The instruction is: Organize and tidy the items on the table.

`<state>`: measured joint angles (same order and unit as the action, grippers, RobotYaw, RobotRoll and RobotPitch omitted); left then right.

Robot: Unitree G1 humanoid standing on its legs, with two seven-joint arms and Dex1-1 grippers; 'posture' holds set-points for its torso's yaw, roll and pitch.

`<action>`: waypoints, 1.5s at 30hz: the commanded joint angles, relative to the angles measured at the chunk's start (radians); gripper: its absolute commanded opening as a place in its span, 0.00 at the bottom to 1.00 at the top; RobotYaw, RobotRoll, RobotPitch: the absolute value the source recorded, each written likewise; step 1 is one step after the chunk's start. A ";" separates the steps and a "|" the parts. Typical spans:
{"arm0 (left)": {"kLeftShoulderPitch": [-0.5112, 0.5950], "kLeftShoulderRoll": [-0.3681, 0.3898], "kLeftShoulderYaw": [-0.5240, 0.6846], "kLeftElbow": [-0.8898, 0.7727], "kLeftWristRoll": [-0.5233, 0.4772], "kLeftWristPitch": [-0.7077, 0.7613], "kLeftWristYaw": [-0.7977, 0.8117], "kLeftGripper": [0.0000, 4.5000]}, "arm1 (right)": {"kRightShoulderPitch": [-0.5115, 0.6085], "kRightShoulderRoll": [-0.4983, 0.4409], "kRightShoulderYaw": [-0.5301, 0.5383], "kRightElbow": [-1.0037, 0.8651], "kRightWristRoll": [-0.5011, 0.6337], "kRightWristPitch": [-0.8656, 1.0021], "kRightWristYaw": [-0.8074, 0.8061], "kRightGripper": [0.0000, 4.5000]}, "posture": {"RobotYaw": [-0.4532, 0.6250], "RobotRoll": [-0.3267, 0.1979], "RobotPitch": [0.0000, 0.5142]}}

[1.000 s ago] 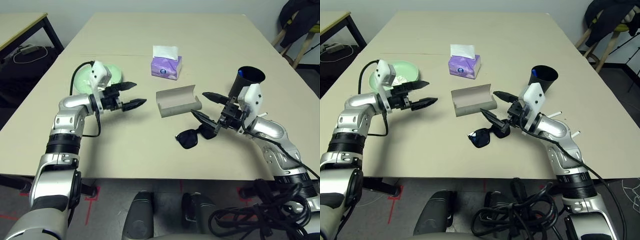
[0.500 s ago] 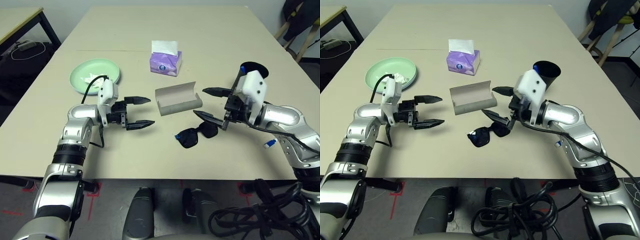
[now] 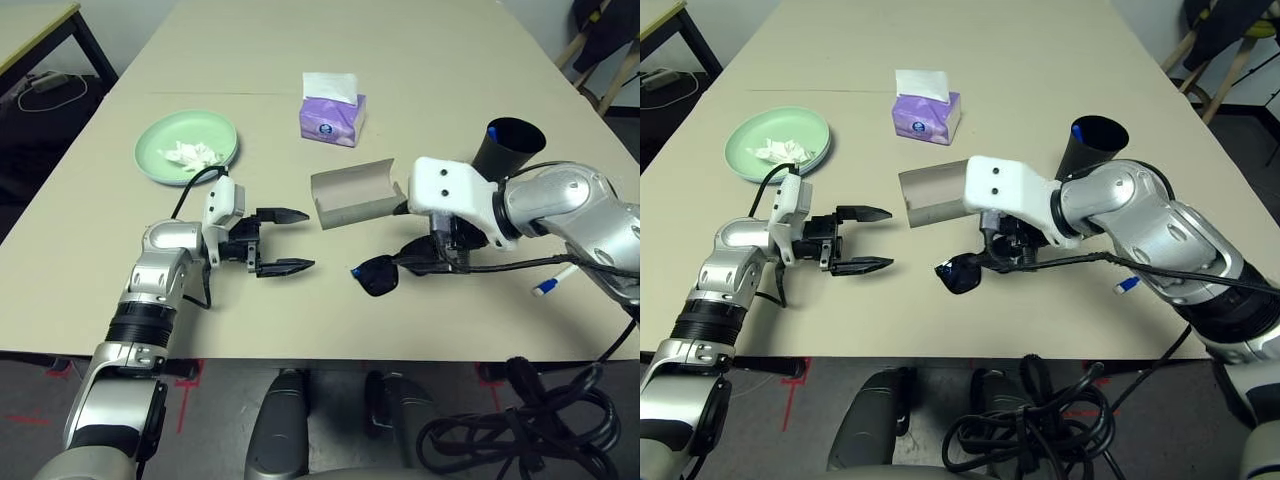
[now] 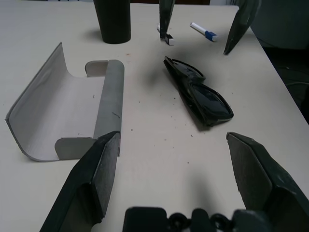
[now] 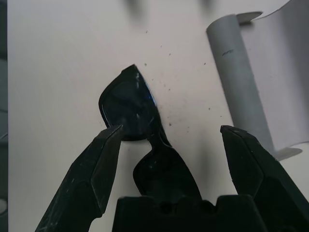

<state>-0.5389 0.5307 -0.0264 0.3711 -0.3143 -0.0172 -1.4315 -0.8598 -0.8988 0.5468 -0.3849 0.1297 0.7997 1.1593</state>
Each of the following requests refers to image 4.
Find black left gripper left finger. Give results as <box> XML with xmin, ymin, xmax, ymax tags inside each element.
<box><xmin>40</xmin><ymin>131</ymin><xmax>121</xmax><ymax>232</ymax></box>

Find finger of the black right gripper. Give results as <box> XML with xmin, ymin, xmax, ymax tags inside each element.
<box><xmin>223</xmin><ymin>0</ymin><xmax>260</xmax><ymax>55</ymax></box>
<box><xmin>158</xmin><ymin>0</ymin><xmax>176</xmax><ymax>39</ymax></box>

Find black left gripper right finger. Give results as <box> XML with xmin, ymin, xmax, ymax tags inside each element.
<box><xmin>226</xmin><ymin>132</ymin><xmax>309</xmax><ymax>218</ymax></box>

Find blue cap whiteboard marker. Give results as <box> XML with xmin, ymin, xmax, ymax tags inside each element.
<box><xmin>190</xmin><ymin>22</ymin><xmax>218</xmax><ymax>43</ymax></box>

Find grey glasses case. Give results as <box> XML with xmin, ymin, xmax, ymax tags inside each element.
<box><xmin>4</xmin><ymin>42</ymin><xmax>126</xmax><ymax>162</ymax></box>

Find black sunglasses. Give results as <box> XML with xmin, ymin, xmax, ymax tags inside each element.
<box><xmin>163</xmin><ymin>56</ymin><xmax>234</xmax><ymax>126</ymax></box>

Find black cap whiteboard marker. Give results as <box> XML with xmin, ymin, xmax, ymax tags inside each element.
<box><xmin>156</xmin><ymin>24</ymin><xmax>175</xmax><ymax>46</ymax></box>

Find black plastic cup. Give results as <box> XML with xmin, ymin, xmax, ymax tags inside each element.
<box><xmin>93</xmin><ymin>0</ymin><xmax>132</xmax><ymax>44</ymax></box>

